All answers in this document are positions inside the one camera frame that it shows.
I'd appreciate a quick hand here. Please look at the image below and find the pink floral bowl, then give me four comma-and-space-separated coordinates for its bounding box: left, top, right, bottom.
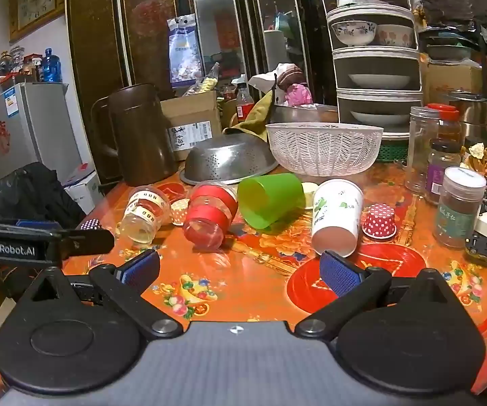
374, 23, 415, 48

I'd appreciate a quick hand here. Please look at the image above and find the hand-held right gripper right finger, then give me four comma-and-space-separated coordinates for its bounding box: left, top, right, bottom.
295, 250, 456, 341

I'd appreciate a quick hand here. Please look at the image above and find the plain cardboard box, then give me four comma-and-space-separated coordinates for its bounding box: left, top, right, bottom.
421, 61, 487, 104

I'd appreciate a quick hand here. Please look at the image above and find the metal basin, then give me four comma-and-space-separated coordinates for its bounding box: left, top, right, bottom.
269, 104, 339, 125

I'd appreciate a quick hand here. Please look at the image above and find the tiered dish rack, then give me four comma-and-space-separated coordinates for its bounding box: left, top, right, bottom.
320, 0, 424, 140

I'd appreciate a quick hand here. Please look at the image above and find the cardboard box white label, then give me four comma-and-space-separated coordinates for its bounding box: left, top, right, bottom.
160, 91, 223, 161

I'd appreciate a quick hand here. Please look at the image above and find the metal kettle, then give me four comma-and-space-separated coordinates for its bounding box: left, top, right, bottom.
448, 91, 487, 138

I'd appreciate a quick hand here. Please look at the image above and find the black jacket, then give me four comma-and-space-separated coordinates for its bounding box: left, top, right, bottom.
0, 162, 86, 229

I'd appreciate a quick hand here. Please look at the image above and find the empty clear glass jar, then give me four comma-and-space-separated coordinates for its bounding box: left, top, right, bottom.
405, 107, 440, 195

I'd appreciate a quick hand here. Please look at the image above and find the wooden wall clock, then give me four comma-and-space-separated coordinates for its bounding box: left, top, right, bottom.
9, 0, 67, 43

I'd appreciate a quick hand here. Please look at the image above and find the white paper cup green print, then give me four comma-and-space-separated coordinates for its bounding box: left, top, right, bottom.
311, 179, 365, 258

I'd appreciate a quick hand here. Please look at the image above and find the pink cloth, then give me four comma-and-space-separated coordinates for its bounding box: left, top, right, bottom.
286, 84, 314, 106

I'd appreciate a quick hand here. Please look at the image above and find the clear plastic cup striped label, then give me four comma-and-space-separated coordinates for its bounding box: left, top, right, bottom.
119, 186, 172, 245

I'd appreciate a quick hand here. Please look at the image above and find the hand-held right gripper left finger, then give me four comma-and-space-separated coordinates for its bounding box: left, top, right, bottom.
28, 249, 184, 340

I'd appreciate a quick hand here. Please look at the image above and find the glass jar red lid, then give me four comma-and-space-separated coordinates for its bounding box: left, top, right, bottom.
427, 104, 462, 144

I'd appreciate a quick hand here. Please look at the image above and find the dark jar purple label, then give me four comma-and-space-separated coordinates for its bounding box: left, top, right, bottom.
424, 139, 462, 206

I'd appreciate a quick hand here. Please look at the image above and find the white plate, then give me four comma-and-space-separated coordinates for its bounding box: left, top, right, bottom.
348, 73, 411, 89
350, 110, 411, 125

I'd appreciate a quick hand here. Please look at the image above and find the green plastic basket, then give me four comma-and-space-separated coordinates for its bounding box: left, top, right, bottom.
376, 139, 409, 162

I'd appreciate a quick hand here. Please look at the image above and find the metal colander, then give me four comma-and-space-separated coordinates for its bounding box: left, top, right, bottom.
180, 135, 279, 185

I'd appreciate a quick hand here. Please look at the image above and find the blue water bottle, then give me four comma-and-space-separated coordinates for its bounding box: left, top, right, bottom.
42, 48, 62, 83

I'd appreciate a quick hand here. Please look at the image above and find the brown plastic pitcher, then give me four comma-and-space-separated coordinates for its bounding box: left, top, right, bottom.
90, 84, 179, 187

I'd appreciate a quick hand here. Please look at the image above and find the blue snack bag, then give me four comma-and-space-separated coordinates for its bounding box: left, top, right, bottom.
167, 14, 206, 87

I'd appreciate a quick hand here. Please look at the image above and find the white carton box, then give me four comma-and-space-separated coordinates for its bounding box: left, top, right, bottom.
62, 163, 102, 214

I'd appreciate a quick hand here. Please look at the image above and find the blue floral bowl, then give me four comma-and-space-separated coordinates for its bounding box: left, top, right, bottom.
331, 20, 377, 47

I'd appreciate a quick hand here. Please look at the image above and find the grey refrigerator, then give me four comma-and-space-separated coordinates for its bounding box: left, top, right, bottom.
0, 82, 81, 187

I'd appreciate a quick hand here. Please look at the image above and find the red polka dot baking cup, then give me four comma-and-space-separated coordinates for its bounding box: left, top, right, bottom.
362, 203, 397, 238

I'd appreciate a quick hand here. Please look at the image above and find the spice jar white lid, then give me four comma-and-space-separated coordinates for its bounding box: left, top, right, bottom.
433, 167, 486, 249

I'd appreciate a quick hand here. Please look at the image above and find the soda bottle red label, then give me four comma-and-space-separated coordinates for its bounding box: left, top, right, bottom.
236, 82, 255, 130

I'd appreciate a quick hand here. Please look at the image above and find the green plastic cup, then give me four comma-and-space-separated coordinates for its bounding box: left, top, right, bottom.
237, 173, 305, 234

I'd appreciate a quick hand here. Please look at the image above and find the clear cup red sleeve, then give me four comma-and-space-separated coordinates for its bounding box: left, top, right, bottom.
183, 180, 239, 251

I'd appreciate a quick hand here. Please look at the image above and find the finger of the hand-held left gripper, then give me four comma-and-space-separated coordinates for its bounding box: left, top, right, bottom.
57, 228, 116, 260

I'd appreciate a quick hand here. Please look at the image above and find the olive green cloth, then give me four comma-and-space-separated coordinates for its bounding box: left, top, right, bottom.
223, 89, 278, 142

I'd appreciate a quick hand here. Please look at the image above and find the white plastic strainer basket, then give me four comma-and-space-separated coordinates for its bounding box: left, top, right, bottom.
265, 122, 385, 177

